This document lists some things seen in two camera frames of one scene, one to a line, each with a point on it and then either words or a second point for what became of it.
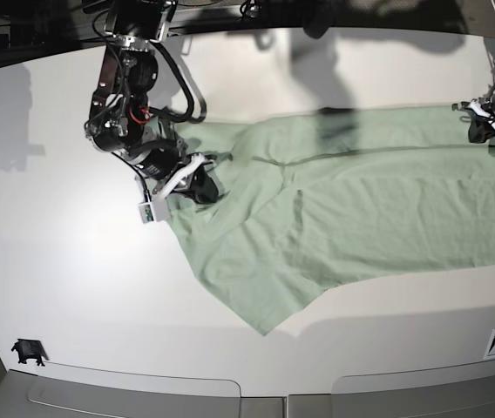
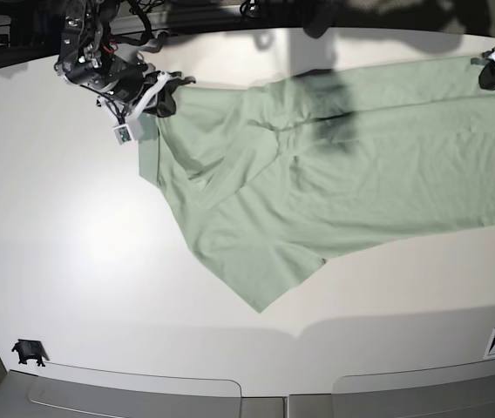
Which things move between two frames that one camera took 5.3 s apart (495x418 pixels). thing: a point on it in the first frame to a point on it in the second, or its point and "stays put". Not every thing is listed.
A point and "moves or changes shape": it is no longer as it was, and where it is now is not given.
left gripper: [165, 161] to [133, 90]
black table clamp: [28, 349] stays put
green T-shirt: [311, 200] moves or changes shape
